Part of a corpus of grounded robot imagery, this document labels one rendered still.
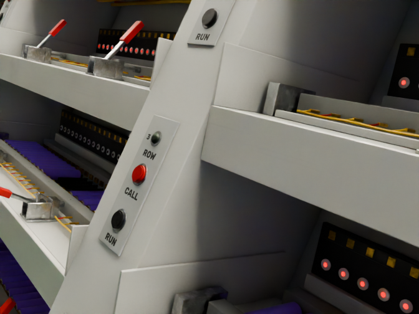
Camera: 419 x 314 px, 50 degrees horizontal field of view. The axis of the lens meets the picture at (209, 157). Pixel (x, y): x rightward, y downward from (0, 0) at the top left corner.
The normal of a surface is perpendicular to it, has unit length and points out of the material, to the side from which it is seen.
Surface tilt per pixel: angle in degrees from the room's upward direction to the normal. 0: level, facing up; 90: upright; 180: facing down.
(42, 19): 90
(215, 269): 90
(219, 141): 107
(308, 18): 90
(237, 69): 90
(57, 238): 17
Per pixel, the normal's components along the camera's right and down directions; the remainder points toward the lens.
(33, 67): -0.77, -0.06
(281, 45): 0.61, 0.24
